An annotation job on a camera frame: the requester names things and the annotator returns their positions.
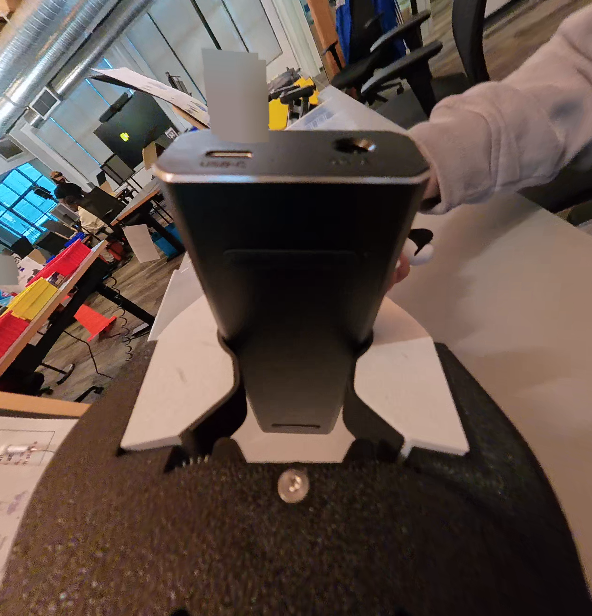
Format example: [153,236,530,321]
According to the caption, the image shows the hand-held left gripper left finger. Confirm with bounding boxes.
[119,295,247,453]

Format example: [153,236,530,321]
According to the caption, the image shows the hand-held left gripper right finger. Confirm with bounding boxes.
[353,297,471,458]

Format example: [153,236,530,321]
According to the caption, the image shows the black power bank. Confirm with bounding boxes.
[153,129,431,436]

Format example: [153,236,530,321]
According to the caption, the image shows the person's right forearm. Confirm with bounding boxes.
[408,4,592,216]

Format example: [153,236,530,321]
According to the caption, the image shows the grey desk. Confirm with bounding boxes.
[147,192,592,616]

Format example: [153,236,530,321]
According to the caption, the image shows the wooden desk with black legs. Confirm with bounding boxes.
[110,179,186,251]
[0,240,157,391]

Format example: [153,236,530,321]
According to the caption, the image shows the orange traffic cone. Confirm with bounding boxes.
[73,303,118,343]

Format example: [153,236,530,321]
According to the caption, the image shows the blue plastic bin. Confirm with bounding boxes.
[150,230,182,260]

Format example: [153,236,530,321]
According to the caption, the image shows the white hanging paper sheet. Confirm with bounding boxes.
[122,224,158,264]

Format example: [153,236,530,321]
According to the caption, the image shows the red plastic bin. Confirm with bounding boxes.
[0,312,31,369]
[36,238,93,285]

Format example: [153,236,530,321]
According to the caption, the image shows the instruction sheet on wooden board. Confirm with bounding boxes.
[88,66,211,130]
[0,389,90,593]

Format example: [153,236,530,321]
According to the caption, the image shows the black handheld device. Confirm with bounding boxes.
[269,79,317,106]

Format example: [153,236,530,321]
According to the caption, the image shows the blue jacket with white stripes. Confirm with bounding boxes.
[334,0,408,63]

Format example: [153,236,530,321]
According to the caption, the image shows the black wall screen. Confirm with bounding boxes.
[93,90,182,168]

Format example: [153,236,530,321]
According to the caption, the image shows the silver ventilation duct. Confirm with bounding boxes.
[0,0,150,147]

